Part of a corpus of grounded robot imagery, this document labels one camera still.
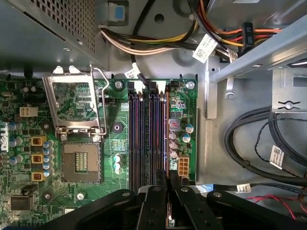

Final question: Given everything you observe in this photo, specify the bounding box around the grey power supply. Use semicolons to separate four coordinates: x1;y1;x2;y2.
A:
0;0;111;72

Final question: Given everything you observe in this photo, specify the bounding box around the green motherboard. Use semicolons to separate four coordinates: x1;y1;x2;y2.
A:
0;78;199;230

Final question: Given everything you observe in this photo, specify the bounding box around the CPU socket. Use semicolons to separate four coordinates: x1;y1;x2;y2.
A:
61;141;103;184

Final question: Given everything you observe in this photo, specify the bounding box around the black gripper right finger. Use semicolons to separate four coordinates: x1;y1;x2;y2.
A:
169;170;307;230

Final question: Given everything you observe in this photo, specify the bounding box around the blue plastic case clip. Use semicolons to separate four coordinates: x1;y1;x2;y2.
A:
107;1;130;26

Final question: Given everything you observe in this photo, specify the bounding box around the metal socket cover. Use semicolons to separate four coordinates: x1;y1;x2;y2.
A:
42;65;108;138

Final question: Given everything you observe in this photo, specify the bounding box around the thin black tagged cable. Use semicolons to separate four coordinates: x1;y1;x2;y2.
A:
130;0;159;88

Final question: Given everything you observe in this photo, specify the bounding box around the orange red wire harness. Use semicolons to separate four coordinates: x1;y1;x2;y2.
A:
191;0;283;48

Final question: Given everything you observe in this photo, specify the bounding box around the white four-pin power socket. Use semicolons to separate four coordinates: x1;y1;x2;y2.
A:
19;106;38;118

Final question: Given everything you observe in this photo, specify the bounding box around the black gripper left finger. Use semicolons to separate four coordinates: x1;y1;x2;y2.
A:
42;169;168;230

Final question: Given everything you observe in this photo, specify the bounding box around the thick black data cable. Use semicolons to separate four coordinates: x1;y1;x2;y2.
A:
224;106;307;186

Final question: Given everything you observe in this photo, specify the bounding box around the cream eight-pin connector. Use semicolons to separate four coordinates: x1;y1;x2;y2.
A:
177;155;190;178

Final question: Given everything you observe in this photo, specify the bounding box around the black PC case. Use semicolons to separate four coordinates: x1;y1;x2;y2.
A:
0;0;307;230

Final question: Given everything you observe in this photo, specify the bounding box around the white yellow wire bundle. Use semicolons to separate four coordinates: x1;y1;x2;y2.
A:
97;20;200;57

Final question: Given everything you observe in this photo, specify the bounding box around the orange square inductor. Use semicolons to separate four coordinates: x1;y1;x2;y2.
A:
31;153;45;164
30;136;47;147
31;172;46;182

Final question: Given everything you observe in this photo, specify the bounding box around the black RAM slot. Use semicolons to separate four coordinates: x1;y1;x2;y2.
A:
128;81;139;192
138;81;149;190
157;81;170;173
148;81;158;187

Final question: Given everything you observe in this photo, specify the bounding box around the blue RAM stick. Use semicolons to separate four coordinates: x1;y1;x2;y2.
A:
164;90;174;228

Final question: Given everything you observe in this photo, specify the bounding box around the white barcode cable tag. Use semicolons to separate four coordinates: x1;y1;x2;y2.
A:
192;33;218;64

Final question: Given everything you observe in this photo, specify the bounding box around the socket locking lever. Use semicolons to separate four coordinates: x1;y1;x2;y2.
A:
89;64;110;135

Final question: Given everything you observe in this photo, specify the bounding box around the grey metal drive cage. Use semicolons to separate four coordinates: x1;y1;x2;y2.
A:
208;0;307;113

